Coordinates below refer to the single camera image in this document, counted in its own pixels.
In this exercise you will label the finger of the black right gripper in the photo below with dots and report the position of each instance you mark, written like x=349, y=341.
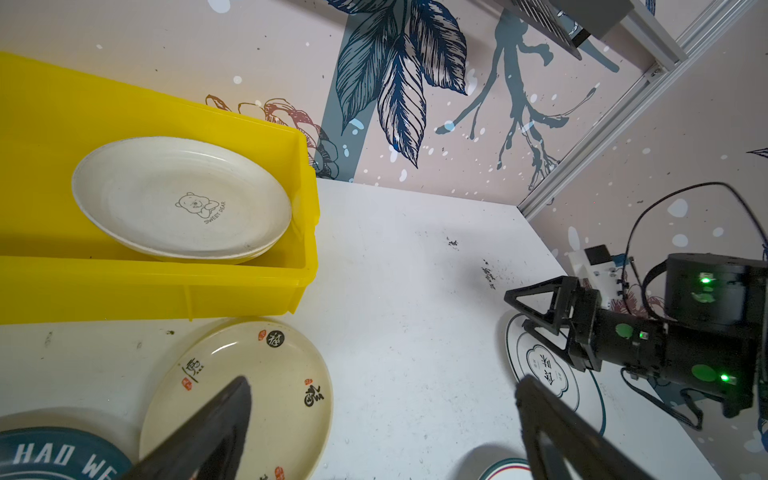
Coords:
x=563, y=353
x=548, y=304

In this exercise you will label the dark green lettered rim plate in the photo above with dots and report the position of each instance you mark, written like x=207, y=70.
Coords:
x=60, y=453

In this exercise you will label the white green cloud plate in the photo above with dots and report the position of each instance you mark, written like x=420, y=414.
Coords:
x=528, y=356

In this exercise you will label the yellow plastic bin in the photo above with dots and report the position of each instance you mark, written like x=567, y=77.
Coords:
x=56, y=266

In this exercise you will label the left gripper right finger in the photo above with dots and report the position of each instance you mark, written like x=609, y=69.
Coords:
x=561, y=445

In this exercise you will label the cream bear plate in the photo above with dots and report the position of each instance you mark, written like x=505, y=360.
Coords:
x=182, y=200

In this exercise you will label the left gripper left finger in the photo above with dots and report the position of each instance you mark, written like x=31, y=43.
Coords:
x=209, y=445

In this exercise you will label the small cream patterned plate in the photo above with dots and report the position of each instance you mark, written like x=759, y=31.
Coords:
x=274, y=389

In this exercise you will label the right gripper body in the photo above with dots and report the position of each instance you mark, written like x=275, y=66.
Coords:
x=717, y=361

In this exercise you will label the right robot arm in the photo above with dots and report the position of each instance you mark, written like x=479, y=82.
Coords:
x=717, y=291

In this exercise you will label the red characters white plate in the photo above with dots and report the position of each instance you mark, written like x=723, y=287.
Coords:
x=508, y=469

